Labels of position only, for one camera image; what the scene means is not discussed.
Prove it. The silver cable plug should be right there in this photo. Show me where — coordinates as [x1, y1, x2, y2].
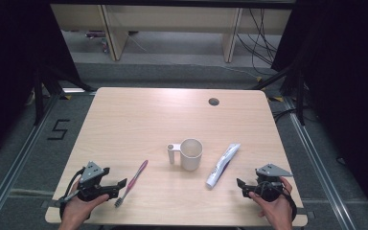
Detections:
[58, 190, 81, 204]

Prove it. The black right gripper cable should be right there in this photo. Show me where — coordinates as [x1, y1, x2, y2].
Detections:
[281, 186, 298, 222]

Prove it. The bundle of hanging black cables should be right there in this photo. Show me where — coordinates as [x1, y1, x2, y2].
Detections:
[236, 8, 280, 77]

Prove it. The white cup with side holder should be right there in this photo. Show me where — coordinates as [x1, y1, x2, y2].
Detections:
[167, 137, 204, 173]

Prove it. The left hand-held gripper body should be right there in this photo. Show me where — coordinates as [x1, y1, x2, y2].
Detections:
[76, 161, 111, 202]

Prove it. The light wooden shelf unit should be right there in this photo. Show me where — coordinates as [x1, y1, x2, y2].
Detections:
[50, 3, 293, 63]

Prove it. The metal floor rail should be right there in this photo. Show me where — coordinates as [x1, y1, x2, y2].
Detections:
[282, 95, 357, 230]
[0, 93, 62, 230]

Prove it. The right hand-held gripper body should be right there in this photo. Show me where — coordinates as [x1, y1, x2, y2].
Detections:
[250, 163, 294, 203]

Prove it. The small clutter under shelf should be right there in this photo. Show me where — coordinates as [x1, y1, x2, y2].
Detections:
[84, 30, 111, 54]

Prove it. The person's right hand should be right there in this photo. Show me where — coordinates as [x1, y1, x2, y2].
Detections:
[247, 176, 294, 224]

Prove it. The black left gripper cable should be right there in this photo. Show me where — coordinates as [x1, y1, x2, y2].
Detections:
[58, 168, 86, 221]

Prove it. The black floor cable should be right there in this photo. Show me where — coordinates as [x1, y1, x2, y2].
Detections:
[272, 107, 299, 124]

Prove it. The pink toothbrush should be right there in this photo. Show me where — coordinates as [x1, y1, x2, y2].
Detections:
[114, 159, 150, 209]

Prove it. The black metal stand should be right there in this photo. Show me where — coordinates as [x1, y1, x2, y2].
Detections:
[251, 62, 307, 127]
[33, 62, 98, 127]

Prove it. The white toothpaste tube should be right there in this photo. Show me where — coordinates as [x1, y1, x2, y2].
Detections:
[205, 142, 242, 190]

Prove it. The black curtain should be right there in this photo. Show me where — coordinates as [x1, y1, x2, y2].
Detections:
[0, 0, 81, 162]
[270, 0, 368, 221]

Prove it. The person's left hand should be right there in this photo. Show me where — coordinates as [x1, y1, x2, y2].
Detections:
[60, 181, 110, 225]

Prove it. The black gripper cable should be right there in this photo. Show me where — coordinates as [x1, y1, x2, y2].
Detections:
[58, 168, 86, 221]
[281, 186, 298, 222]

